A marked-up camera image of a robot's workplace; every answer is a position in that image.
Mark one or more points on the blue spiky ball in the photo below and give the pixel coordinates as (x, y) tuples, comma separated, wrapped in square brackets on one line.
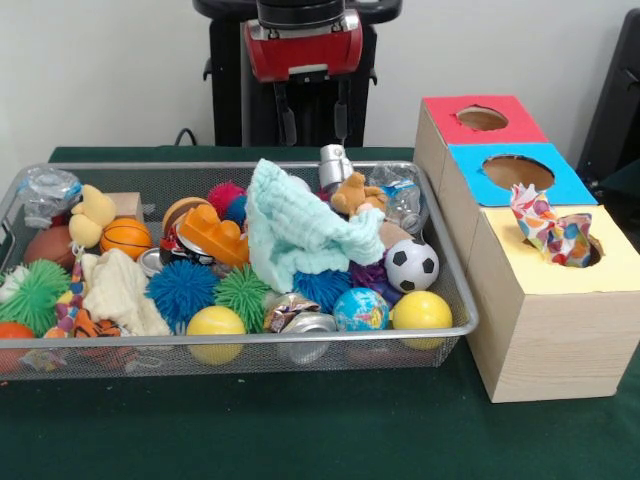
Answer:
[(180, 293), (322, 287)]

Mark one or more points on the silver toy robot figure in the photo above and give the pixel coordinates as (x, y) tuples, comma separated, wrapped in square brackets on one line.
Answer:
[(334, 165)]

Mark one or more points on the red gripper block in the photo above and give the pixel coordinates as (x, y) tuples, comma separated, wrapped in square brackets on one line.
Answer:
[(305, 52)]

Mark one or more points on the clear mesh bin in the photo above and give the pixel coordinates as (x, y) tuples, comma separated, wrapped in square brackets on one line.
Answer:
[(130, 366)]

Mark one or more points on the mint green cloth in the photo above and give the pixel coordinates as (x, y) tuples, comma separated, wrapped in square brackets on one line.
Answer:
[(300, 235)]

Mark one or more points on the wooden box with three holes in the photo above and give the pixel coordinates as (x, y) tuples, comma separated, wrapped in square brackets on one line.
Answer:
[(550, 340)]

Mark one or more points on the yellow ball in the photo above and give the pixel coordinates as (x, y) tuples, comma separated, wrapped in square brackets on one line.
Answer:
[(215, 322), (423, 310)]

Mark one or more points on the green spiky ball with eyes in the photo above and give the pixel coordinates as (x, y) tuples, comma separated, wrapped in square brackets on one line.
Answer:
[(35, 295)]

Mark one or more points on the cream knitted cloth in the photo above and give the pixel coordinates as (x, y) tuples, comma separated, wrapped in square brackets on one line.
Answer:
[(120, 290)]

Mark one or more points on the dark green table cloth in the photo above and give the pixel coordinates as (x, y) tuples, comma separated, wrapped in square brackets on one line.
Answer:
[(300, 430)]

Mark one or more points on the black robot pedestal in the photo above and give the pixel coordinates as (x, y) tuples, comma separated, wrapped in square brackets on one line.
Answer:
[(225, 90)]

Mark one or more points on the small globe ball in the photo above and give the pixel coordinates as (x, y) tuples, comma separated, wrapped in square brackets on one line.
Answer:
[(361, 309)]

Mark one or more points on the colourful polka dot cloth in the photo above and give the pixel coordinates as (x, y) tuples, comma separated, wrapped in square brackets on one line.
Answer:
[(555, 232)]

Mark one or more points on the black upright panel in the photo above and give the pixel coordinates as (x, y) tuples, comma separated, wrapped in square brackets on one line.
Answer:
[(620, 90)]

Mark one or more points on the black and white soccer ball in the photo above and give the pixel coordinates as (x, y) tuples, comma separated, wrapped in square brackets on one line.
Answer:
[(412, 265)]

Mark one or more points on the green cloth side table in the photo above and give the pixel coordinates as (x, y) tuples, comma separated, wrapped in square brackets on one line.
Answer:
[(624, 180)]

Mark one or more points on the brown plush teddy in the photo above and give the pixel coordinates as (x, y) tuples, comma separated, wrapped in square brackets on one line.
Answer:
[(355, 195)]

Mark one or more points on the orange bumpy toy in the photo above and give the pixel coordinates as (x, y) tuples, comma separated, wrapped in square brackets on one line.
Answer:
[(212, 235)]

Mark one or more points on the orange tiger plush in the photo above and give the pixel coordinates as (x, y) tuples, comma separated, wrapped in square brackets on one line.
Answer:
[(88, 325)]

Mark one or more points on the small orange basketball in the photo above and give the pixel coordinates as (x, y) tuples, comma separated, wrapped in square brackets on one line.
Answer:
[(126, 238)]

